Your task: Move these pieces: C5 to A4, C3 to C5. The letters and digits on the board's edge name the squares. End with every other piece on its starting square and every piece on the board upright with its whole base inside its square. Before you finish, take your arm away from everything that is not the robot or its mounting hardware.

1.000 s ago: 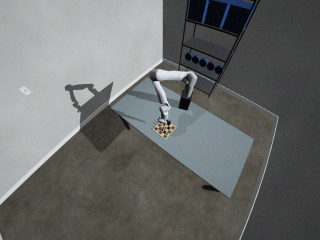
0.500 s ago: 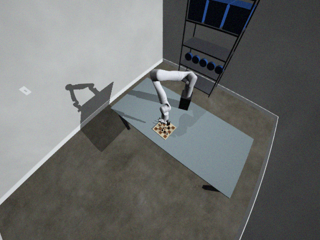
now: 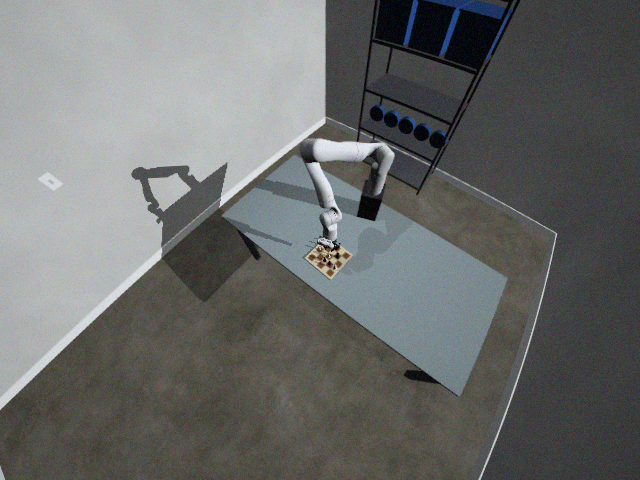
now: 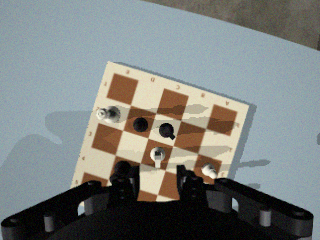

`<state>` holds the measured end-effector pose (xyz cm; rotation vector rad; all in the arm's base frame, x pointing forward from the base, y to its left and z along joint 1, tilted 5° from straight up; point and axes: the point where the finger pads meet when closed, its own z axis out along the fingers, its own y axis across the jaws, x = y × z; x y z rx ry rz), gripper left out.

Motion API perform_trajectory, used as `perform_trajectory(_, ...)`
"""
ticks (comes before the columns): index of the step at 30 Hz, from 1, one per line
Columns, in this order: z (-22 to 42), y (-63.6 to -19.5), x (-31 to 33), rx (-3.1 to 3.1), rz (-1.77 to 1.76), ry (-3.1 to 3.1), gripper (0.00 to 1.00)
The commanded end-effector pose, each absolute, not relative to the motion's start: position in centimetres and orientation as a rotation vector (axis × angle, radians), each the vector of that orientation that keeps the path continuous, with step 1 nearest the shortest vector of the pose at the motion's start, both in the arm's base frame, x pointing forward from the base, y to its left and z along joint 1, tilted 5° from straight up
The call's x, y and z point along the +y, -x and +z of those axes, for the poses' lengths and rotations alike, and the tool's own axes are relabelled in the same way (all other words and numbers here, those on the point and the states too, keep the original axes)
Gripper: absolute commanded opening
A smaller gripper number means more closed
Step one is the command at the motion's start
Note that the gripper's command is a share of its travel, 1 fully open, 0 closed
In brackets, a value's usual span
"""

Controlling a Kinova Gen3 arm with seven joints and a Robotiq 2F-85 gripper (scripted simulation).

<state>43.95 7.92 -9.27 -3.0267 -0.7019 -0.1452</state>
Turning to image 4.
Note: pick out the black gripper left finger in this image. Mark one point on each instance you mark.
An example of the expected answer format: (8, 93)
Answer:
(44, 219)

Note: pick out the white pawn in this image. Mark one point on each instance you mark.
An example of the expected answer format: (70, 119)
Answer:
(209, 170)

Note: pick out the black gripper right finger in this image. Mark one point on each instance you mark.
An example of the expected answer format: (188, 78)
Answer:
(278, 219)

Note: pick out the brown and cream chessboard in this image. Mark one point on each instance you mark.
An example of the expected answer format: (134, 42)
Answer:
(207, 129)

